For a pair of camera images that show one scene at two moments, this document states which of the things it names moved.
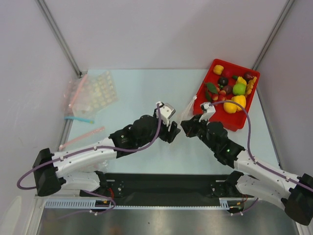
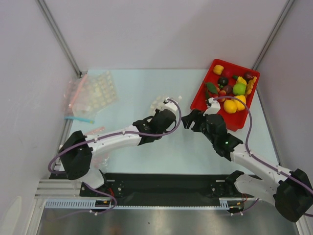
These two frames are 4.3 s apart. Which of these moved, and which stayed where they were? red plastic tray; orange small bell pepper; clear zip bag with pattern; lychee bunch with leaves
Moved: clear zip bag with pattern
Stayed: orange small bell pepper; red plastic tray; lychee bunch with leaves
